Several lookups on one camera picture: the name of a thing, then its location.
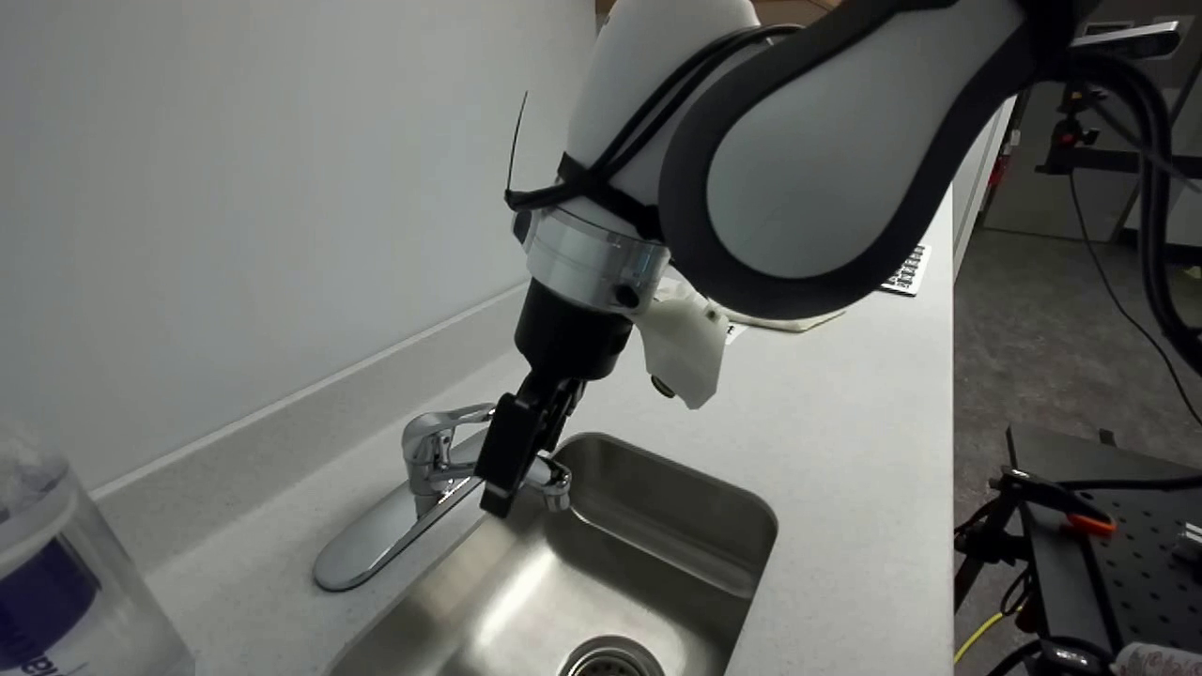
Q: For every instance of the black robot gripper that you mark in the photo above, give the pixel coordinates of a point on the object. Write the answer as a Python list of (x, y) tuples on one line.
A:
[(564, 346)]

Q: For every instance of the chrome faucet with spout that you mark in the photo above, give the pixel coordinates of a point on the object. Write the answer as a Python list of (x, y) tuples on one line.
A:
[(439, 453)]

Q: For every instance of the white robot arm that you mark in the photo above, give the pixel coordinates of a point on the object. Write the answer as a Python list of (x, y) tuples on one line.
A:
[(784, 172)]

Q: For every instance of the stainless steel sink basin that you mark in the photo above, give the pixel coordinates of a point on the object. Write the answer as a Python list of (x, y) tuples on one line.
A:
[(630, 563)]

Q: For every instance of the clear bottle blue label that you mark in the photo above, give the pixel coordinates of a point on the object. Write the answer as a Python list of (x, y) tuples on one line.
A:
[(70, 595)]

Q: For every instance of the black perforated cart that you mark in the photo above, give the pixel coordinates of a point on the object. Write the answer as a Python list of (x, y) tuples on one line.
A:
[(1106, 548)]

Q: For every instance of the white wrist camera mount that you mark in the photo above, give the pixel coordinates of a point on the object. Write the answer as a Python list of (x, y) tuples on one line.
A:
[(681, 342)]

